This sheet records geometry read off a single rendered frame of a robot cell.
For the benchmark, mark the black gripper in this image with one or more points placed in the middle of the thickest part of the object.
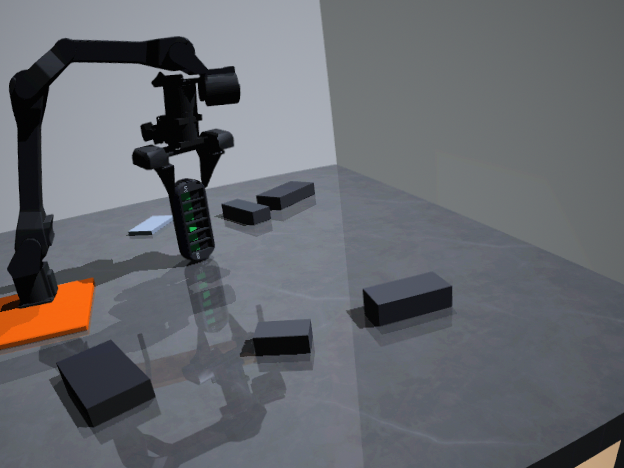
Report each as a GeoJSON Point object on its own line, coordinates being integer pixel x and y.
{"type": "Point", "coordinates": [183, 134]}

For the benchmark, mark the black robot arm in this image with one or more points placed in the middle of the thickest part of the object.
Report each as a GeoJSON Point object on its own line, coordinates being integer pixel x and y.
{"type": "Point", "coordinates": [35, 282]}

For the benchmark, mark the dark grey switch panel with green rocker switches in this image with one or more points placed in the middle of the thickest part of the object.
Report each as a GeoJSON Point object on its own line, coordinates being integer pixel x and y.
{"type": "Point", "coordinates": [191, 220]}

